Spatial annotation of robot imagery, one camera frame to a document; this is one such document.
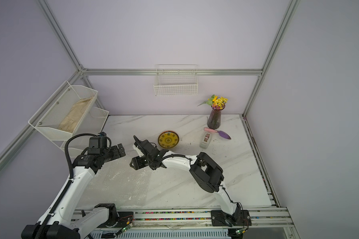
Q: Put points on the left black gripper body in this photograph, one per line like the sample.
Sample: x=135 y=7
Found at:
x=113 y=154

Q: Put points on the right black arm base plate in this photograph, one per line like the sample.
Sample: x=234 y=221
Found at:
x=239 y=218

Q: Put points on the yellow patterned dinner plate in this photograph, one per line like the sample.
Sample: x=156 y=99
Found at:
x=168 y=139

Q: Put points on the white mesh shelf bin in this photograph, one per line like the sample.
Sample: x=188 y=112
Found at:
x=47 y=119
x=93 y=123

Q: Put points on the purple glass vase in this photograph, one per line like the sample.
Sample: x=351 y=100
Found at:
x=214 y=119

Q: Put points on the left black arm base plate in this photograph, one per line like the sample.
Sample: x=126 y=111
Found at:
x=119 y=219

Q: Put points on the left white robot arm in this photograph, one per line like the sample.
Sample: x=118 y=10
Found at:
x=56 y=222

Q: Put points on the beige cloth in bin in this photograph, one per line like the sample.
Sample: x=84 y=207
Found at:
x=70 y=122

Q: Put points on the upper white mesh shelf bin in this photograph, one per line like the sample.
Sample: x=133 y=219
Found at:
x=47 y=119

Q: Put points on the white wire wall basket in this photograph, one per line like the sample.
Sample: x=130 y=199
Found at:
x=176 y=80

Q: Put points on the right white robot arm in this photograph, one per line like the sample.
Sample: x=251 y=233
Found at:
x=205 y=171

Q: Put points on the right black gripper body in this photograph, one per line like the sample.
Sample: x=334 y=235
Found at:
x=141 y=163

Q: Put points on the aluminium front rail frame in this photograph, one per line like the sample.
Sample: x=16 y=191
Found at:
x=180 y=219

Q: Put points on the yellow artificial flowers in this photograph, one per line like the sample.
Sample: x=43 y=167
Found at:
x=216 y=102

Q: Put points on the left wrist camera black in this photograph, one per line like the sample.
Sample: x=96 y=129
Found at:
x=100 y=141

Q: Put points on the lower white mesh shelf bin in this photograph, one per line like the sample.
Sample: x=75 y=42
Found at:
x=93 y=123

